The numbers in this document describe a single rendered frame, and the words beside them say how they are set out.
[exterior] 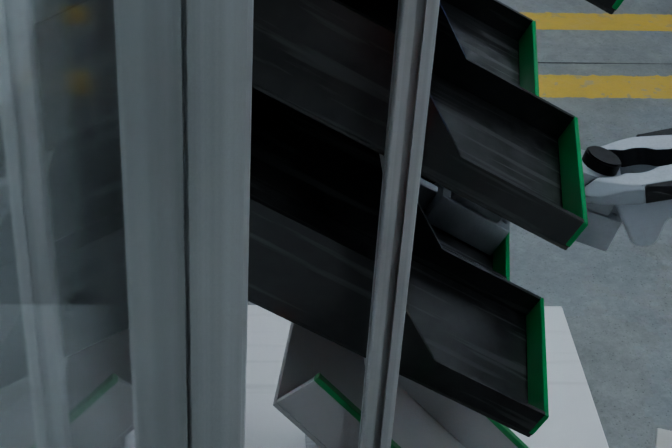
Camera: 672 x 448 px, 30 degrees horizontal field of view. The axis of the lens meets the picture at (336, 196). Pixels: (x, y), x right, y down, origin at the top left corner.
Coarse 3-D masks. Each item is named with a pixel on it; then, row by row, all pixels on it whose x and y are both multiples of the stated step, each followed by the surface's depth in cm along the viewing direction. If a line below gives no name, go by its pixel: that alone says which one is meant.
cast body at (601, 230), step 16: (592, 160) 98; (608, 160) 98; (592, 176) 98; (608, 176) 98; (592, 208) 99; (608, 208) 99; (592, 224) 100; (608, 224) 99; (576, 240) 100; (592, 240) 100; (608, 240) 100
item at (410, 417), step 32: (288, 352) 92; (320, 352) 96; (352, 352) 99; (288, 384) 90; (320, 384) 86; (352, 384) 97; (416, 384) 102; (288, 416) 88; (320, 416) 88; (352, 416) 87; (416, 416) 102; (448, 416) 103; (480, 416) 103
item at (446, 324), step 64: (256, 128) 90; (320, 128) 89; (256, 192) 91; (320, 192) 92; (256, 256) 80; (320, 256) 80; (448, 256) 94; (320, 320) 83; (448, 320) 91; (512, 320) 95; (448, 384) 84; (512, 384) 89
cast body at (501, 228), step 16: (432, 192) 102; (448, 192) 101; (432, 208) 101; (448, 208) 101; (464, 208) 100; (480, 208) 100; (432, 224) 102; (448, 224) 101; (464, 224) 101; (480, 224) 101; (496, 224) 101; (464, 240) 102; (480, 240) 102; (496, 240) 102
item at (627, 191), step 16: (624, 176) 97; (640, 176) 96; (656, 176) 96; (592, 192) 97; (608, 192) 96; (624, 192) 96; (640, 192) 95; (624, 208) 97; (640, 208) 97; (656, 208) 97; (624, 224) 98; (640, 224) 98; (656, 224) 98; (640, 240) 98; (656, 240) 98
